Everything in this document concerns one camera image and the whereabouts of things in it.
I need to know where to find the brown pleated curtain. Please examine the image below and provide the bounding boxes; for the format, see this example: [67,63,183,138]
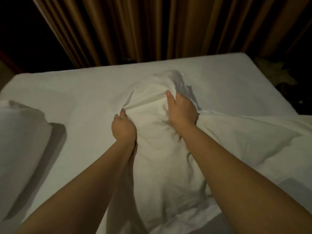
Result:
[31,0,312,68]

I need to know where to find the person's right hand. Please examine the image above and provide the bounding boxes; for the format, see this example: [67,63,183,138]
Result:
[166,90,198,129]

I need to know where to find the bed with white sheet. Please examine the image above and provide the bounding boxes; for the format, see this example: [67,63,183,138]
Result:
[0,52,312,234]

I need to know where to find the person's left hand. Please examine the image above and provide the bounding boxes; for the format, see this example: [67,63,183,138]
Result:
[111,109,137,145]

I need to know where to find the person's left forearm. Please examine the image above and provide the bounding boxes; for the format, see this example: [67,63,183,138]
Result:
[15,139,136,234]

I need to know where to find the white duvet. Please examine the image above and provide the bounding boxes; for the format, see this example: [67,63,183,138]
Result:
[195,110,312,212]

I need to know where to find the person's right forearm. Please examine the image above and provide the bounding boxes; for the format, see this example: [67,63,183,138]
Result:
[174,122,312,234]

